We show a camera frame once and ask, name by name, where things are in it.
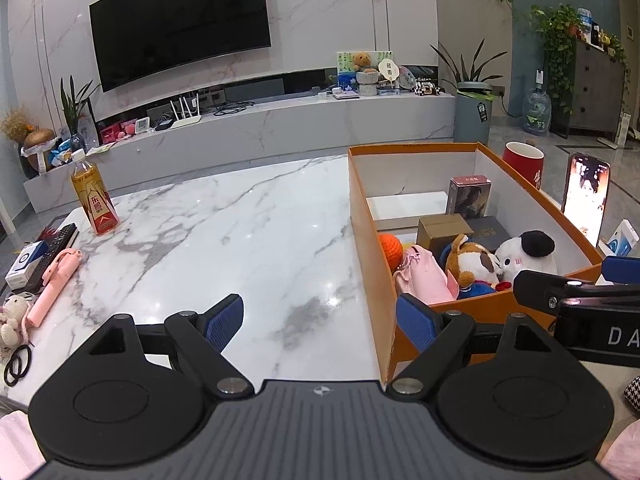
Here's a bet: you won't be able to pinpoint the smartphone with lit screen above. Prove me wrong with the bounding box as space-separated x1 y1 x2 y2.
562 153 611 246

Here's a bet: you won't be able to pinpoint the pink selfie stick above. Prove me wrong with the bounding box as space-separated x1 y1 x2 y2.
26 248 82 327

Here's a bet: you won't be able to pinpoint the small beige plush toy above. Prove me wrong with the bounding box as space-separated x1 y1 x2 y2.
0 295 32 358

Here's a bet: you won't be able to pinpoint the potted plant by bin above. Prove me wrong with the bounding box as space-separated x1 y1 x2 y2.
430 39 508 93

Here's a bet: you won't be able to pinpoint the climbing green plant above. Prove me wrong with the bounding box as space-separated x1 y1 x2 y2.
530 3 582 117

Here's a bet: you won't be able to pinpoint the grey drawer cabinet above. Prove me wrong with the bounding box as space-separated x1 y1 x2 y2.
567 42 625 134

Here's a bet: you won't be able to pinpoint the black wall television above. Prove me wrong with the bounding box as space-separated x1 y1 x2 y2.
89 0 271 91

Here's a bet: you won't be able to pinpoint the amber drink bottle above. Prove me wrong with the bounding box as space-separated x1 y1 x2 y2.
72 150 119 235

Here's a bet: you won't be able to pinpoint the red mug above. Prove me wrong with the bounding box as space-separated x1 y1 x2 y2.
502 141 544 190

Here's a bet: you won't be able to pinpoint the water jug bottle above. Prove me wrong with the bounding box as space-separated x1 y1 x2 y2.
522 70 552 136

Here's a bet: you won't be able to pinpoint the pink pouch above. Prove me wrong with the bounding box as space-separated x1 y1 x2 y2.
394 245 459 307

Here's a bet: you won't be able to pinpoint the dark book box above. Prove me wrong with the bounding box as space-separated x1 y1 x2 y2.
466 216 511 252

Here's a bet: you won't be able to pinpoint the white wifi router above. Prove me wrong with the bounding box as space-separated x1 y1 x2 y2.
170 92 202 129

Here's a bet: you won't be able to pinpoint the illustrated card box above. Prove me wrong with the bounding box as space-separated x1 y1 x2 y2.
446 174 491 220

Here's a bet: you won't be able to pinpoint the brown cardboard box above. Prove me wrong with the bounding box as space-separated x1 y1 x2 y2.
416 214 473 259

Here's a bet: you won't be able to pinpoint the white blue carton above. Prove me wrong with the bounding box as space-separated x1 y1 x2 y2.
598 219 639 258

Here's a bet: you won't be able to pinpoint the grey trash bin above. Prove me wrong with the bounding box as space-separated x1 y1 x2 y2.
454 81 494 145

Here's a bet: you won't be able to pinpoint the black remote control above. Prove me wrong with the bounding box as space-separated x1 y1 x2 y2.
24 223 78 294

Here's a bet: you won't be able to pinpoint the houndstooth cushion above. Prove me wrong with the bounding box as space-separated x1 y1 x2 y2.
623 376 640 413

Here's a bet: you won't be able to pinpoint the orange knitted ball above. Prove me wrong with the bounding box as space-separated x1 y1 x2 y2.
378 233 404 273

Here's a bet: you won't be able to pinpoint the brown white plush dog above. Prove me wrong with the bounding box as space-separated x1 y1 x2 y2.
445 234 501 289

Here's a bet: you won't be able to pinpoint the white black plush toy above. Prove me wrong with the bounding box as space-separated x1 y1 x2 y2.
495 230 558 283

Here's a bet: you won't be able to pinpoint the black hair ties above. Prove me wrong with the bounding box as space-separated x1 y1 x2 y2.
2 342 34 388

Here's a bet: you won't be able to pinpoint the small white blue box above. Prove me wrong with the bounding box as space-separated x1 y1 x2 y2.
4 240 48 290

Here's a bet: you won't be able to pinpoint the orange white storage box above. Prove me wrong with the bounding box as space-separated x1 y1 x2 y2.
348 143 602 382

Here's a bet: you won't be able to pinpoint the white tv console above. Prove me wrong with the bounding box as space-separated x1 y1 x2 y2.
22 90 458 214

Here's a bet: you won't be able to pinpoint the teddy bear figurine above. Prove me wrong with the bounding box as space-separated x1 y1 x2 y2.
352 51 372 72

